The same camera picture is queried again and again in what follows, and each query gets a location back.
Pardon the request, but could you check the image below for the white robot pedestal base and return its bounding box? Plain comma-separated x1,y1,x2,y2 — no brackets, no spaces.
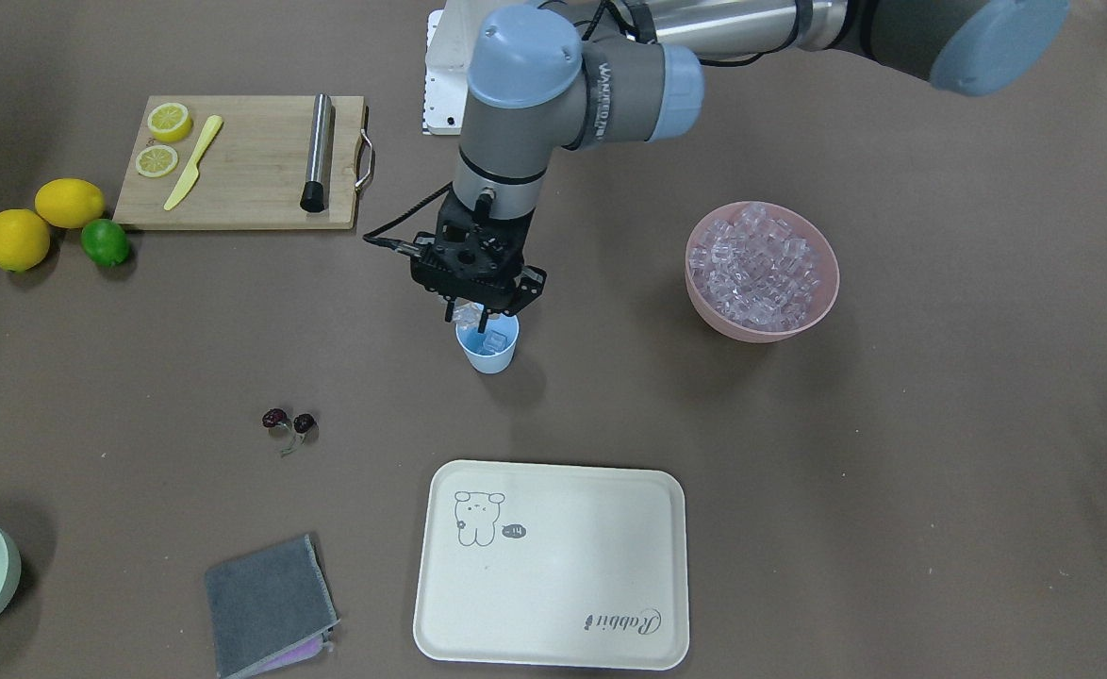
421,1,498,135

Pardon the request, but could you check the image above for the pile of clear ice cubes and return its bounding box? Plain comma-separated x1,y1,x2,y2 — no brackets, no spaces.
686,202,828,335

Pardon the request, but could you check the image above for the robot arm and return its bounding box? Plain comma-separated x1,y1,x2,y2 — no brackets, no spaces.
395,1,1070,331

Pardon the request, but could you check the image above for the green lime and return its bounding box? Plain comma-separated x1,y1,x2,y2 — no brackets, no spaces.
80,218,131,267

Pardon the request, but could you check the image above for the yellow lemon upper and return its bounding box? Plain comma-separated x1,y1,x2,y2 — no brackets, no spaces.
0,209,52,272

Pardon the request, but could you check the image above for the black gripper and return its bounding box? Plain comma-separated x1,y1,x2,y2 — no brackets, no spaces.
410,194,548,335

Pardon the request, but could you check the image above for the lemon half upper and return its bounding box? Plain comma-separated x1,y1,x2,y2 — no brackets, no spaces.
134,143,179,179

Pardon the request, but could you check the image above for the yellow lemon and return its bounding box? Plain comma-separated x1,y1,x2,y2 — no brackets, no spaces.
0,209,52,272
35,177,106,229

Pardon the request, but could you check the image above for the pink bowl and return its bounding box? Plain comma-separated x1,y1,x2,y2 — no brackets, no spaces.
684,200,841,343

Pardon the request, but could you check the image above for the wooden cutting board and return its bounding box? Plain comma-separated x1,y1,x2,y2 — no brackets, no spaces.
114,94,372,232

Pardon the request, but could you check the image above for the steel muddler black tip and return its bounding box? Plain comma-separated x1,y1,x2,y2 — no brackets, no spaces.
299,93,337,214

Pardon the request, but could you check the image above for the lemon half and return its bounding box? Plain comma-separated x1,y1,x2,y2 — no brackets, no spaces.
145,102,194,143
134,143,179,179

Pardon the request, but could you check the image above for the lemon half lower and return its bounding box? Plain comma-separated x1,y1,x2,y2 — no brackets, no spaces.
145,102,194,143

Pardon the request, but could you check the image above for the grey folded cloth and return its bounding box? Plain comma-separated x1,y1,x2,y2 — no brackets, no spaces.
203,533,339,678

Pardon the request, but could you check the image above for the cream rabbit tray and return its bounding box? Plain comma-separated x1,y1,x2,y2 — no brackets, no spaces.
412,459,690,671

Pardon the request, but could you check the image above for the yellow plastic knife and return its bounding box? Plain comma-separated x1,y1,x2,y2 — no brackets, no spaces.
162,113,224,210

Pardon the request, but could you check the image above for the yellow lemon lower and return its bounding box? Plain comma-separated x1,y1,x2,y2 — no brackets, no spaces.
35,177,106,229

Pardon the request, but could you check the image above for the light blue cup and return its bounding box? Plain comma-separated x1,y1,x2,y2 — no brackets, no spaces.
454,315,520,374

